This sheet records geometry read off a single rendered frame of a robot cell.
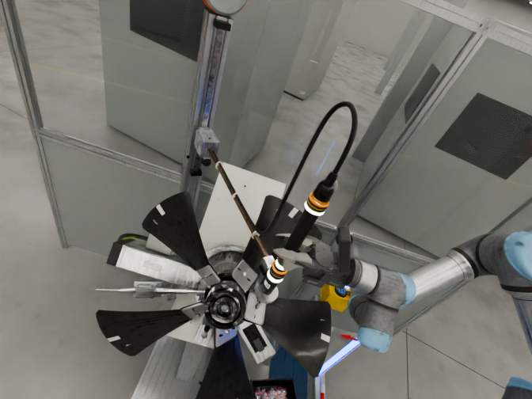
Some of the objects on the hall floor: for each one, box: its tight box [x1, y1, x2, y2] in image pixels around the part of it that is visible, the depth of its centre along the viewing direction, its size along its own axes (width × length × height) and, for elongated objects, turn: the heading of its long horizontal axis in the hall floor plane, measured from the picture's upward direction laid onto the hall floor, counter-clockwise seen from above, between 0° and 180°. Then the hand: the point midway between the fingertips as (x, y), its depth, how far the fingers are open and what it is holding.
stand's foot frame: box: [131, 302, 214, 399], centre depth 169 cm, size 62×46×8 cm
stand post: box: [176, 341, 206, 382], centre depth 136 cm, size 4×9×91 cm, turn 62°
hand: (280, 242), depth 65 cm, fingers closed on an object, 4 cm apart
